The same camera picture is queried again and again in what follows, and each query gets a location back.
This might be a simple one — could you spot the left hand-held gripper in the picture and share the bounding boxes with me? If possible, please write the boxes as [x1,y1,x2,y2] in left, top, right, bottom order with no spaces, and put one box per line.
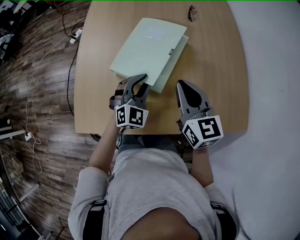
[109,73,151,130]

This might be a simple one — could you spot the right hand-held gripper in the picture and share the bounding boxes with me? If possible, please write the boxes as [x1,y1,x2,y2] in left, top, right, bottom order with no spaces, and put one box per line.
[176,80,224,150]

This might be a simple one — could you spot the light green folder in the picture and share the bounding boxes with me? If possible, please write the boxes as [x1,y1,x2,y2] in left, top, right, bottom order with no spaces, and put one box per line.
[109,17,189,95]

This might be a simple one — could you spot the person's right forearm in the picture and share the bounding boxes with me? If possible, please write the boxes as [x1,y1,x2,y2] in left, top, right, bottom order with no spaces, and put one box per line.
[190,147,214,188]

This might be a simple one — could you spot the person's left forearm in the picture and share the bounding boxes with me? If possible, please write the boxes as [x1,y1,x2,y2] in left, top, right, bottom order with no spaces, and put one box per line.
[88,121,121,176]

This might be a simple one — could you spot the person's left hand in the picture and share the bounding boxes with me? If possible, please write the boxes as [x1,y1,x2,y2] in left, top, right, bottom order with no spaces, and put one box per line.
[115,80,128,97]

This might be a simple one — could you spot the wooden table white legs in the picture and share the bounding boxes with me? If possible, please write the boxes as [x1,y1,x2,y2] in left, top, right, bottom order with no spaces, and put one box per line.
[74,0,249,135]

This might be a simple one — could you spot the person's grey trousers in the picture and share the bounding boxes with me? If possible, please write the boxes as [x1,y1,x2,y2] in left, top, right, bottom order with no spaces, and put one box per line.
[118,134,179,156]

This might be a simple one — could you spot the white power strip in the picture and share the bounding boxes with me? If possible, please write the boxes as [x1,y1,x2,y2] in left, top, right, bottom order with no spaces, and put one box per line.
[69,27,83,45]

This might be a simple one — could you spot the black eyeglasses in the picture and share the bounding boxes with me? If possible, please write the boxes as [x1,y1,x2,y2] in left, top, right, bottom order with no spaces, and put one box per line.
[187,5,198,23]

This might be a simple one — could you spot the person's grey shirt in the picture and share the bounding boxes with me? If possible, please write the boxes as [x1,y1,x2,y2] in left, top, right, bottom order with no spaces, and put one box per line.
[67,147,239,240]

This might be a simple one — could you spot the long black cable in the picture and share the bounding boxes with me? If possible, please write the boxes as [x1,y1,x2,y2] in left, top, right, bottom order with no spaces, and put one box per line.
[66,17,86,118]

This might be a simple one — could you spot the long white cable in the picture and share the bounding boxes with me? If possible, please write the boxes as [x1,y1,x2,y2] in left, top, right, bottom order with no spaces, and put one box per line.
[24,32,78,174]

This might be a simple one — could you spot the black shoulder strap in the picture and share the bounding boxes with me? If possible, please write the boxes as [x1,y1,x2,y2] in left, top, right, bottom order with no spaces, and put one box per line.
[210,202,238,240]
[83,199,108,240]

